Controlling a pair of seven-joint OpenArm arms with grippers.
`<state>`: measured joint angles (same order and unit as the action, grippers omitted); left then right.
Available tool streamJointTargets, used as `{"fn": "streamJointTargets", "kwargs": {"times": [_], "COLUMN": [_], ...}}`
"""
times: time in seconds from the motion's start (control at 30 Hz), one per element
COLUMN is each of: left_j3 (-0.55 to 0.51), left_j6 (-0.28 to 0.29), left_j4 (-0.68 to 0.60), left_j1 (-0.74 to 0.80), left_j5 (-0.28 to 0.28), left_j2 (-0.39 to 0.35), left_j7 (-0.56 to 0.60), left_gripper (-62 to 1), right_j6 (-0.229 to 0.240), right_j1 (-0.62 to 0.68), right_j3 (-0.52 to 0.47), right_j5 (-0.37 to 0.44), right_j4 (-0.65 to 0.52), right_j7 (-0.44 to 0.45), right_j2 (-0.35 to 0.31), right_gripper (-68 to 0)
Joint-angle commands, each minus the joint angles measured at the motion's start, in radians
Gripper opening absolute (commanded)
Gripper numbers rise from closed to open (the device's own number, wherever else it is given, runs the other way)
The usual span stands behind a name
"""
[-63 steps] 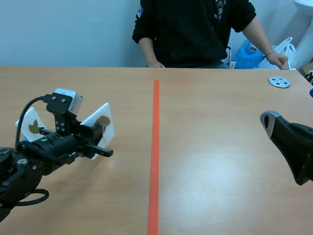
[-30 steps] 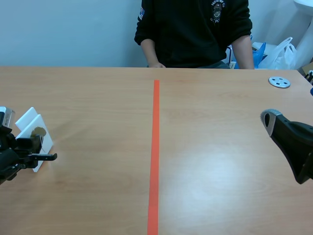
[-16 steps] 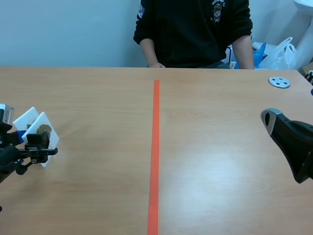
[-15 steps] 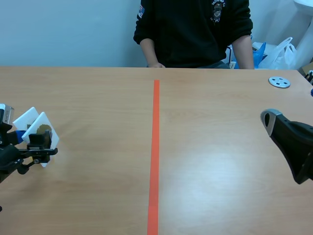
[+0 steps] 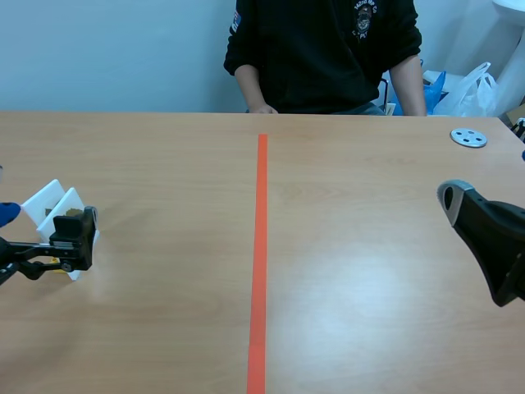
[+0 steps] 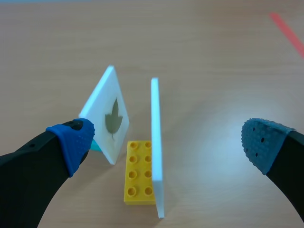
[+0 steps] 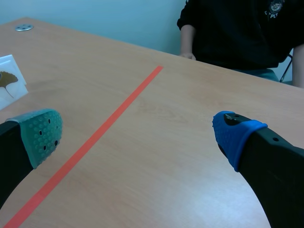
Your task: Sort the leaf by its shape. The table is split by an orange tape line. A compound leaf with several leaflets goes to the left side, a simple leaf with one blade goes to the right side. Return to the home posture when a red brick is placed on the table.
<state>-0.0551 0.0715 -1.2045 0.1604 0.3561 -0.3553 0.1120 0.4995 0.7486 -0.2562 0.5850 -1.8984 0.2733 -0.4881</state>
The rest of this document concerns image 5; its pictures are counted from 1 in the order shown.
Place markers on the blue plastic bag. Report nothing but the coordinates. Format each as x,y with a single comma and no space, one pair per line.
434,96

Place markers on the person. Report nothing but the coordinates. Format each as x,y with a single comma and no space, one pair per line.
320,53

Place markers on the person's hand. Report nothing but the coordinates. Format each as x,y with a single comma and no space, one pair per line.
263,109

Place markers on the white plastic bag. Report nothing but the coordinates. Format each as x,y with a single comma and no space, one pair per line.
471,96

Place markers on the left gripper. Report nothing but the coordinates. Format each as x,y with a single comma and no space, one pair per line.
78,246

